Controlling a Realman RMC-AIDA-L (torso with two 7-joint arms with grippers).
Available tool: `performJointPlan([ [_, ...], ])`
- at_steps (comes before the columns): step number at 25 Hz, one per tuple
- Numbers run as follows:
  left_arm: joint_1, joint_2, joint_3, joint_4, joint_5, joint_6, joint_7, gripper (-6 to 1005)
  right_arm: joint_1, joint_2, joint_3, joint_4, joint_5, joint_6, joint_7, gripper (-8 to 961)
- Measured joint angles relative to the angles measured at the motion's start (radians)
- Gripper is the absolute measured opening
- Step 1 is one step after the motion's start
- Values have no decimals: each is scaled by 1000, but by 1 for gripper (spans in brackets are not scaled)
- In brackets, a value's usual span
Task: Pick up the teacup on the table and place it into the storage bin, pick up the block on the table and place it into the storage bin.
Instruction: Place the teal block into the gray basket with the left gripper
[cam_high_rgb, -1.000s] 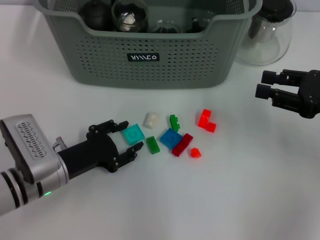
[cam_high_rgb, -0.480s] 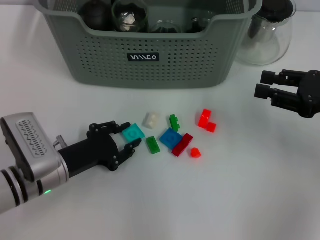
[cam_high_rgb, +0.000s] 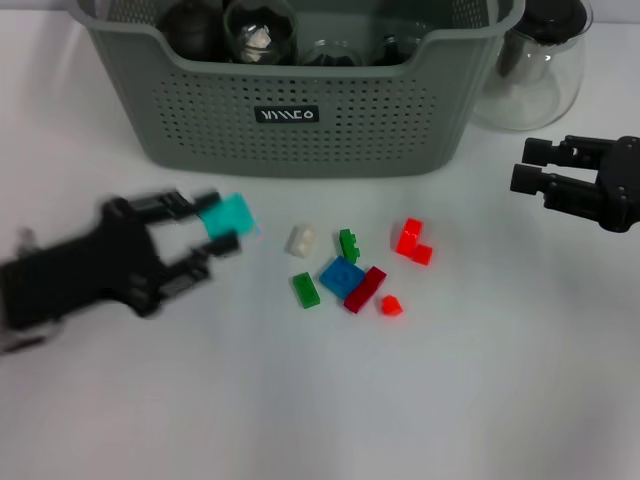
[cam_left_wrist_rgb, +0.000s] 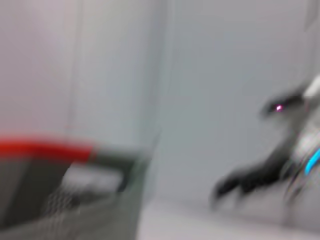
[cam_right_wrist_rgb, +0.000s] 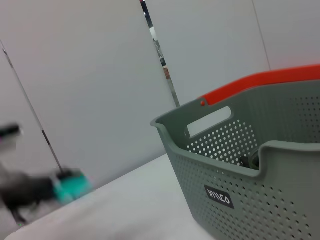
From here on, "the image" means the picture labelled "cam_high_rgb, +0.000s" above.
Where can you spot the green two-stud toy brick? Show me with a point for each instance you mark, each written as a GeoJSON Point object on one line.
{"type": "Point", "coordinates": [306, 291]}

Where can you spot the green toy brick with side studs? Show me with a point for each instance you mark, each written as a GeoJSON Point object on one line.
{"type": "Point", "coordinates": [349, 245]}

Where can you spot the small orange-red rounded toy brick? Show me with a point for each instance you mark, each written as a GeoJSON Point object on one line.
{"type": "Point", "coordinates": [392, 306]}

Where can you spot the white sloped toy brick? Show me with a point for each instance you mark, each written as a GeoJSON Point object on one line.
{"type": "Point", "coordinates": [301, 241]}

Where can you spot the grey-green perforated storage bin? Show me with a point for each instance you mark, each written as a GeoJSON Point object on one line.
{"type": "Point", "coordinates": [300, 145]}

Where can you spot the glass carafe with black lid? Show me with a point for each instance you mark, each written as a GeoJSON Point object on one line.
{"type": "Point", "coordinates": [540, 90]}

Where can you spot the white long toy brick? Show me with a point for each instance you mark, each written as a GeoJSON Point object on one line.
{"type": "Point", "coordinates": [257, 40]}

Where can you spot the dark red long toy brick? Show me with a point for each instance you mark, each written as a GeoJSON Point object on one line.
{"type": "Point", "coordinates": [366, 290]}

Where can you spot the small orange-red square toy brick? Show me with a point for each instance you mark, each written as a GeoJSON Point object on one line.
{"type": "Point", "coordinates": [423, 255]}

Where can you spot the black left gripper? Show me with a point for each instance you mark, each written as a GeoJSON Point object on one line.
{"type": "Point", "coordinates": [85, 280]}

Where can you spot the cyan square toy plate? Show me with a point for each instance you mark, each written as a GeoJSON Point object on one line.
{"type": "Point", "coordinates": [227, 215]}

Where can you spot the blue square toy plate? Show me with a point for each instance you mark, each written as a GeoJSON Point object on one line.
{"type": "Point", "coordinates": [341, 277]}

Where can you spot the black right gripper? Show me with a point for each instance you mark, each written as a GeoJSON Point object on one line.
{"type": "Point", "coordinates": [622, 190]}

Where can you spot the dark clay teapot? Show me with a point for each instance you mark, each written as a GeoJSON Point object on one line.
{"type": "Point", "coordinates": [192, 30]}

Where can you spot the large orange-red toy brick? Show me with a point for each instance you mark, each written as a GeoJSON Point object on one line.
{"type": "Point", "coordinates": [410, 237]}

